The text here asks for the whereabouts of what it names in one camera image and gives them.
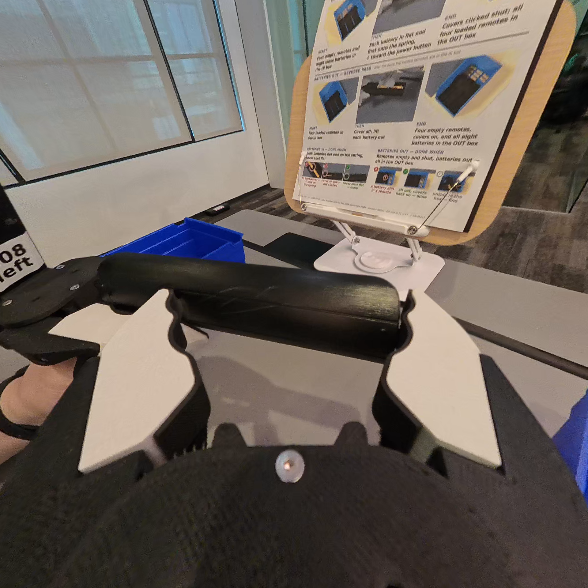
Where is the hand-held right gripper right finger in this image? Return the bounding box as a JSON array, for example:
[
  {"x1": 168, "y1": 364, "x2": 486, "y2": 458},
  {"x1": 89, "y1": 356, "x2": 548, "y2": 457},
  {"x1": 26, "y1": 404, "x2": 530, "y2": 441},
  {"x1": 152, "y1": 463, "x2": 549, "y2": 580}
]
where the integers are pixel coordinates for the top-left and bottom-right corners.
[{"x1": 372, "y1": 291, "x2": 504, "y2": 471}]

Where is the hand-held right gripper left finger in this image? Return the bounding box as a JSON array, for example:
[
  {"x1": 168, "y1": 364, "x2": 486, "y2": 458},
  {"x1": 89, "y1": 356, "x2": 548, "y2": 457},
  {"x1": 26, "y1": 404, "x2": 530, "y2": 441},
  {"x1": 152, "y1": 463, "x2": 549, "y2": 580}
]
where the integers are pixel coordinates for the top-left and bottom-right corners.
[{"x1": 77, "y1": 289, "x2": 214, "y2": 474}]

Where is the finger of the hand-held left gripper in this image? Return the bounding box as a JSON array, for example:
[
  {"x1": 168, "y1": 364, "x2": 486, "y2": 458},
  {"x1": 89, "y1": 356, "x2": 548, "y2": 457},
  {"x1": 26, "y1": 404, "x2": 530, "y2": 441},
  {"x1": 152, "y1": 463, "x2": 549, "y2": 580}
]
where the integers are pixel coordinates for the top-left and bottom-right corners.
[{"x1": 46, "y1": 303, "x2": 140, "y2": 350}]

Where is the blue plastic bin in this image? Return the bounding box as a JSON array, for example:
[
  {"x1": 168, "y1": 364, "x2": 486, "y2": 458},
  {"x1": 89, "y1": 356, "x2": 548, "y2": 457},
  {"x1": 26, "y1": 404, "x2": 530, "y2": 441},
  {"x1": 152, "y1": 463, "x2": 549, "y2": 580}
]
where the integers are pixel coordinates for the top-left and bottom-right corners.
[
  {"x1": 100, "y1": 218, "x2": 246, "y2": 267},
  {"x1": 552, "y1": 386, "x2": 588, "y2": 504}
]

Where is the black remote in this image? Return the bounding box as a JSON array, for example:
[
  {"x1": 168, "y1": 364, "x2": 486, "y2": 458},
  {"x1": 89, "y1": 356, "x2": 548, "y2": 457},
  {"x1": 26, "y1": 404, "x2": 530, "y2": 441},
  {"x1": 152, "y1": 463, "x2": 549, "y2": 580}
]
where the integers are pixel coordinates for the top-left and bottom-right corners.
[{"x1": 97, "y1": 254, "x2": 407, "y2": 362}]

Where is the person's left hand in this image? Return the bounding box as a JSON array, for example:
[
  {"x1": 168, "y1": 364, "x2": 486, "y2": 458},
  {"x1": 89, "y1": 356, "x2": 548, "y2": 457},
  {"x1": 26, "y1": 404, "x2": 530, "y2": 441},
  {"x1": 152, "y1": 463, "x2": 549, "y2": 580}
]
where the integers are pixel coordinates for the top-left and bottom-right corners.
[{"x1": 0, "y1": 360, "x2": 81, "y2": 465}]

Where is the large glass window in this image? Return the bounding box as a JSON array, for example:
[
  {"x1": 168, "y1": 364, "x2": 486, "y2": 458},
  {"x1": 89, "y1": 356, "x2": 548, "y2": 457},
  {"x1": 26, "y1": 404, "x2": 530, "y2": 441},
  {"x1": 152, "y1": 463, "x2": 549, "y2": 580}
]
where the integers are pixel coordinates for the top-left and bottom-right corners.
[{"x1": 0, "y1": 0, "x2": 246, "y2": 184}]

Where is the instruction sheet on stand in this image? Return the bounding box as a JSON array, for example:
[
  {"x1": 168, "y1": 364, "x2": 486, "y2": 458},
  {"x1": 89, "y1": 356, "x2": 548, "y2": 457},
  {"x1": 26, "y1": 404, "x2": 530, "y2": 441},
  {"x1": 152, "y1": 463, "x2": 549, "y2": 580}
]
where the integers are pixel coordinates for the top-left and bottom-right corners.
[{"x1": 283, "y1": 0, "x2": 578, "y2": 276}]

